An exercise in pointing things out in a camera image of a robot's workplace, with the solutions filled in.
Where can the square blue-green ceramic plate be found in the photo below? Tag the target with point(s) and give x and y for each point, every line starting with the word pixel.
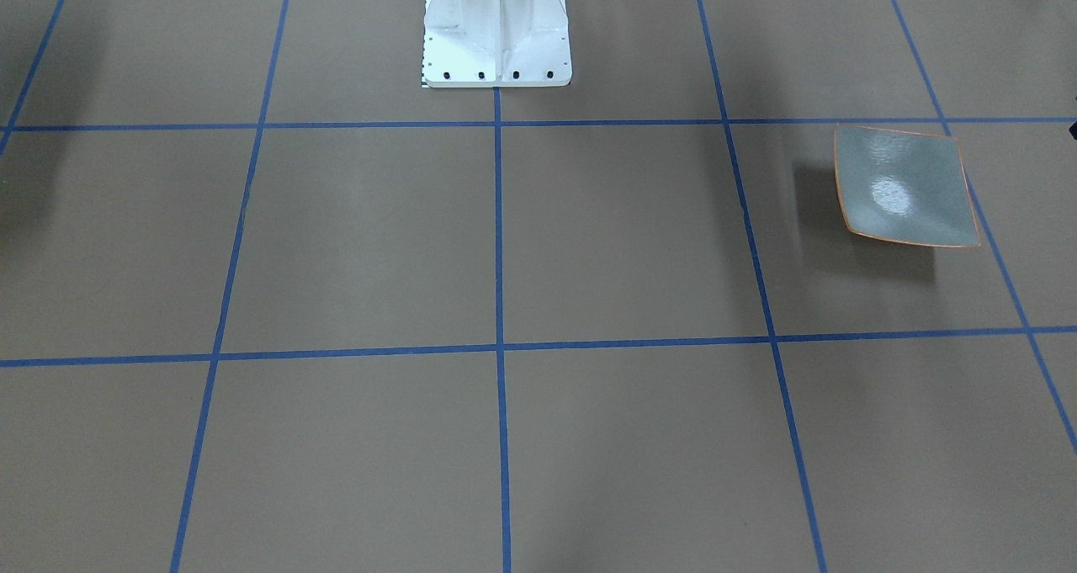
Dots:
pixel 904 187

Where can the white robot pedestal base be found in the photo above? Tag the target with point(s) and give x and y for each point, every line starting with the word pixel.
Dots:
pixel 496 44

